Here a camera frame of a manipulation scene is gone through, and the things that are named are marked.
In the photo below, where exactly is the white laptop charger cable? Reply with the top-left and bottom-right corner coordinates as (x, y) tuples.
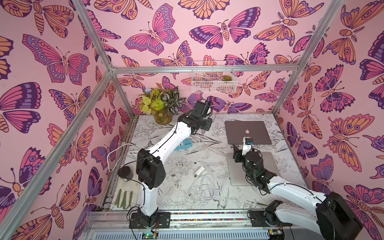
(185, 172), (229, 206)

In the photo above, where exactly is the aluminium frame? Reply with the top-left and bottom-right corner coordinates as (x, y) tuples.
(0, 0), (346, 240)

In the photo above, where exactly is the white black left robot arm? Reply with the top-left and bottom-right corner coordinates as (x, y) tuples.
(136, 100), (213, 219)

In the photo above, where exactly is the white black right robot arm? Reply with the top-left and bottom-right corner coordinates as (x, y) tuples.
(233, 143), (363, 240)

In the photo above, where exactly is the black cylindrical speaker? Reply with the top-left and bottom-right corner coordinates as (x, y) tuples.
(118, 166), (134, 182)

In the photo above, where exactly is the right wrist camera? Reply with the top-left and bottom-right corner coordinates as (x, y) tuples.
(243, 137), (254, 148)

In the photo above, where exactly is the white blue-adapter cable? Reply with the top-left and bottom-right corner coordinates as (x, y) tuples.
(191, 128), (226, 155)

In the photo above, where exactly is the silver laptop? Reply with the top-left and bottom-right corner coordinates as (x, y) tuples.
(226, 152), (281, 187)

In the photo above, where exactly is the dark grey laptop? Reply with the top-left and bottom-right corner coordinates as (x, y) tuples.
(225, 121), (272, 145)

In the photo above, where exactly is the teal power strip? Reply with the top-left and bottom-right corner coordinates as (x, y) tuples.
(175, 139), (193, 151)

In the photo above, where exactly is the white wire basket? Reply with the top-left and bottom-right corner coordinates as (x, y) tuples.
(191, 65), (238, 94)

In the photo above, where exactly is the glass vase with plants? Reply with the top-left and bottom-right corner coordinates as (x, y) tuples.
(135, 87), (186, 125)

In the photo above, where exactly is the small green succulent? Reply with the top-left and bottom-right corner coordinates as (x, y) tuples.
(222, 75), (233, 82)

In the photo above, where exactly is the white power strip cord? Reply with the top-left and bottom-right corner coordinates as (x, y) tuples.
(106, 142), (142, 173)

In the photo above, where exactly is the white laptop charger brick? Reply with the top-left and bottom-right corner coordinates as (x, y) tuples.
(194, 167), (205, 178)

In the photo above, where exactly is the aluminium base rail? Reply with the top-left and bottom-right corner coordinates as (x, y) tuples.
(80, 208), (340, 240)

